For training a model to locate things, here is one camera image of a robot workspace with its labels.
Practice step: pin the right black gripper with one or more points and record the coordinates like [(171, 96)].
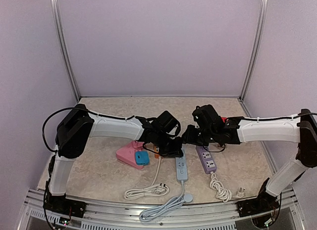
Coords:
[(192, 134)]

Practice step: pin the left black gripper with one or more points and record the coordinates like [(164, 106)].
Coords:
[(176, 150)]

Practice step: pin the orange power strip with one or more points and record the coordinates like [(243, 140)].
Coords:
[(156, 151)]

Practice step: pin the light blue power strip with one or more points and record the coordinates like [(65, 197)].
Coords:
[(181, 168)]

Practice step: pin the blue charger plug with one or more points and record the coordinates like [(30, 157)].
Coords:
[(142, 158)]

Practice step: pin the purple power strip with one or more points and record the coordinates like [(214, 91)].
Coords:
[(206, 159)]

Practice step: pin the pink triangular power socket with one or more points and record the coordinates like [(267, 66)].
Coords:
[(126, 154)]

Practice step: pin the pink charger plug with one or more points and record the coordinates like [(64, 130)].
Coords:
[(137, 145)]

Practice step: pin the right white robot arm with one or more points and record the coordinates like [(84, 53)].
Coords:
[(298, 128)]

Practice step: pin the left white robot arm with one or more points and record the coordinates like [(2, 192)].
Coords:
[(79, 124)]

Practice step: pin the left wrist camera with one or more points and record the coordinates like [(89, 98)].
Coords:
[(167, 123)]

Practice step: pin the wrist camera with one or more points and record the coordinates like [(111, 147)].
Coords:
[(207, 117), (167, 123)]

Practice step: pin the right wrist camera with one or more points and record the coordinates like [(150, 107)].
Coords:
[(207, 117)]

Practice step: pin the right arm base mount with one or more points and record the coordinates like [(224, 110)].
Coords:
[(262, 203)]

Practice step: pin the aluminium front rail frame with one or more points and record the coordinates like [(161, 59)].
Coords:
[(178, 213)]

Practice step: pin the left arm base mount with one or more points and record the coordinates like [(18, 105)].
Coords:
[(63, 205)]

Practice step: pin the right aluminium corner post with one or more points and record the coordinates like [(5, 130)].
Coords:
[(255, 49)]

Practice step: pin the aluminium corner post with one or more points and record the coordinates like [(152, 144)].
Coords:
[(255, 49), (63, 49)]

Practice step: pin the left aluminium corner post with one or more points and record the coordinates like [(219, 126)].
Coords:
[(63, 49)]

